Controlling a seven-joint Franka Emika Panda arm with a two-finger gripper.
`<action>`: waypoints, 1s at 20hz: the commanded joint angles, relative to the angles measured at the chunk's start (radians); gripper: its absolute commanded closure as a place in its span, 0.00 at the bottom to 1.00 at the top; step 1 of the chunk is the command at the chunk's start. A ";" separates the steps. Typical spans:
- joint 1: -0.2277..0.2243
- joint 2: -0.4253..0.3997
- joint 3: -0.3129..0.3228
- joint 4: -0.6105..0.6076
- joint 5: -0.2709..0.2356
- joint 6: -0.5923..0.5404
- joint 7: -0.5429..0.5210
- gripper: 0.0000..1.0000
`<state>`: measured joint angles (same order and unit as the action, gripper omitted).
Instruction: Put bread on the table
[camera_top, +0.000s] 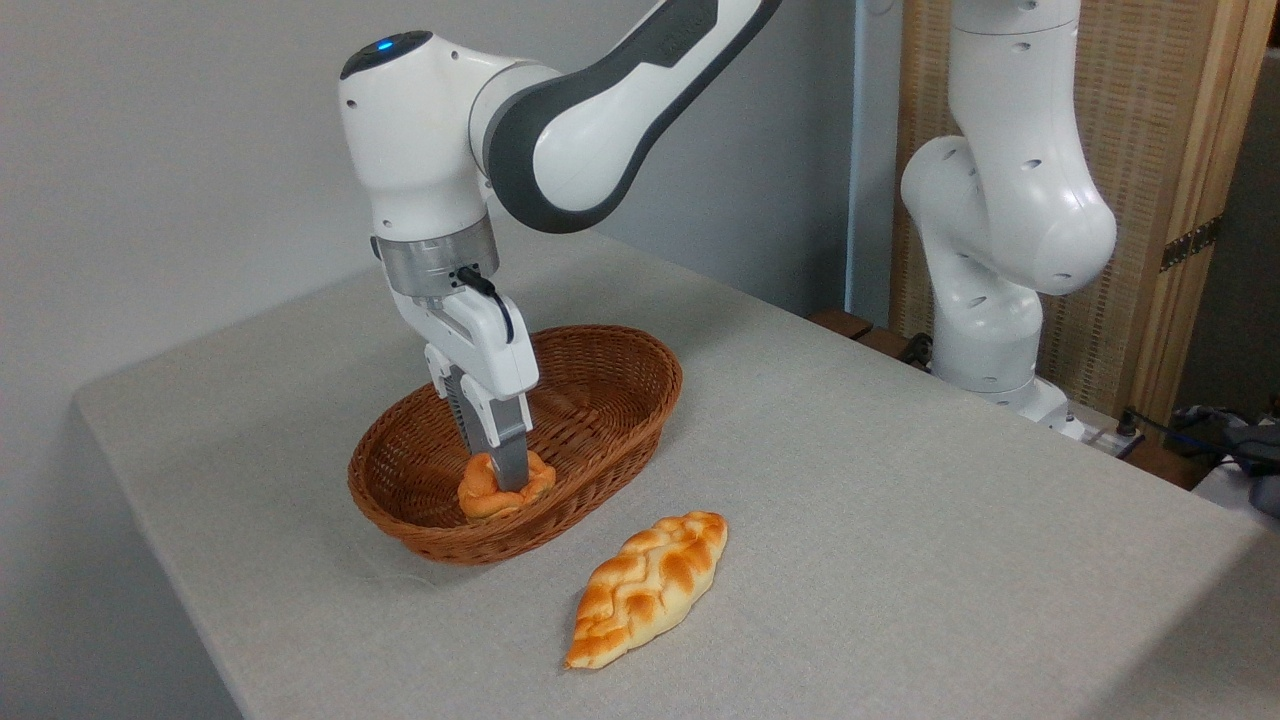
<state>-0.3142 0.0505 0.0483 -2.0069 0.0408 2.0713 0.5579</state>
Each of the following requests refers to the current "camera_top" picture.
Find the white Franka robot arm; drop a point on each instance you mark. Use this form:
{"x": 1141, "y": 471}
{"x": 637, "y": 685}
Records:
{"x": 420, "y": 130}

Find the black base connector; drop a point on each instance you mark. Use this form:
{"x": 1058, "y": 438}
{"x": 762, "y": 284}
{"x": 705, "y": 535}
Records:
{"x": 915, "y": 350}

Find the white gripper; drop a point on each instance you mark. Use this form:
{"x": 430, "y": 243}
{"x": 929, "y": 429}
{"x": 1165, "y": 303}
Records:
{"x": 490, "y": 345}

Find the white power strip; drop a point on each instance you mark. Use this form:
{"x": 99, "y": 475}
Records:
{"x": 1112, "y": 438}

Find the dark metal screen hinge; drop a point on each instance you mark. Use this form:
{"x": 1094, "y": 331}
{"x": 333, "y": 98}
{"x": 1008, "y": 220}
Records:
{"x": 1190, "y": 243}

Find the grey tablecloth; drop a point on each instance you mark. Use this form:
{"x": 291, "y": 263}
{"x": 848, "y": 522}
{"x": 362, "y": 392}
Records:
{"x": 900, "y": 550}

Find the wooden woven folding screen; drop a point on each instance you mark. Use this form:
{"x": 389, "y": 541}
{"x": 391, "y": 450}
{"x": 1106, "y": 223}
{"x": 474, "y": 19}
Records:
{"x": 1160, "y": 110}

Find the white wall conduit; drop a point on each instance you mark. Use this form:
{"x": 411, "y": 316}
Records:
{"x": 853, "y": 150}

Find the round golden bread roll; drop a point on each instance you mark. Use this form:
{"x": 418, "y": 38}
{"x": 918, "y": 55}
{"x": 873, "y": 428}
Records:
{"x": 480, "y": 497}

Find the dark grey bundle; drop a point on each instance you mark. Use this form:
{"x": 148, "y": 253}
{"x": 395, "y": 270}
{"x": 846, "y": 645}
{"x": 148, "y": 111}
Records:
{"x": 1255, "y": 470}

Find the braided golden bread loaf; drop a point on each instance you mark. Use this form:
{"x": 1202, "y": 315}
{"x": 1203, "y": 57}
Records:
{"x": 645, "y": 590}

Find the brown wicker oval basket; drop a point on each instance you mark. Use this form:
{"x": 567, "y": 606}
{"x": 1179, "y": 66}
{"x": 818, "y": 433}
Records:
{"x": 600, "y": 420}

